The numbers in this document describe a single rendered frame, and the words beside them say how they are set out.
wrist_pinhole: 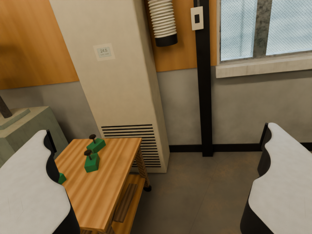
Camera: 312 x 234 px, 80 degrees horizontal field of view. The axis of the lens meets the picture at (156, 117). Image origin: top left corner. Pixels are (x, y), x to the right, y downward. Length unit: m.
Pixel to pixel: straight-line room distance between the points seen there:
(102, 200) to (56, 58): 1.29
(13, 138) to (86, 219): 0.95
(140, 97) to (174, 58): 0.42
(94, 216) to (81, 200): 0.14
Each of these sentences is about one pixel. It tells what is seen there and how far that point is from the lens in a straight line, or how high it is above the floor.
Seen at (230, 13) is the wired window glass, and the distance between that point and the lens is 1.58.
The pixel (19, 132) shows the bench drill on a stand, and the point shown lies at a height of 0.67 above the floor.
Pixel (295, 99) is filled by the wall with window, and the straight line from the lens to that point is 1.83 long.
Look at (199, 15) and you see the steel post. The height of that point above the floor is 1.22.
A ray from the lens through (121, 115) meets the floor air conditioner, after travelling 1.49.
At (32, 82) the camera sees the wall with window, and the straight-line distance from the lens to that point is 2.18.
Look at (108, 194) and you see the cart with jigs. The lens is 1.07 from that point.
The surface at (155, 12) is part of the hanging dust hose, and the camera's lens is 1.33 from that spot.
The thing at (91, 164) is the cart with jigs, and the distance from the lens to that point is 1.21.
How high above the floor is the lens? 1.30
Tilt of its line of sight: 29 degrees down
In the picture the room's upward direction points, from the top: 11 degrees counter-clockwise
